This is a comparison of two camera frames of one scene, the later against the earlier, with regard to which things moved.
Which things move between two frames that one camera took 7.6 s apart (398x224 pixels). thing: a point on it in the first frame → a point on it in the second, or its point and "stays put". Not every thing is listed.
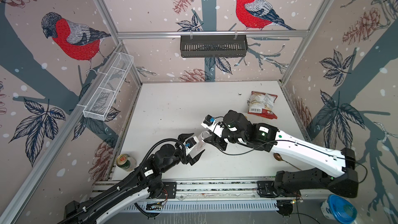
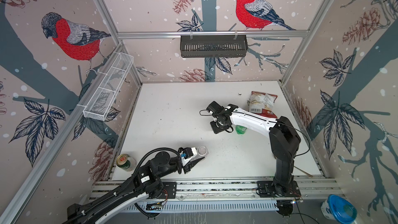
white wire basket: x=101 y=97 stays put
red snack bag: x=261 y=105 stays put
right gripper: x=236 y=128 → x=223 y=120
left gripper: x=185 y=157 → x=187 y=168
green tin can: x=123 y=162 stays put
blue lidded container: x=337 y=208 stays put
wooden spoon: x=278 y=157 → x=308 y=174
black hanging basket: x=213 y=46 stays put
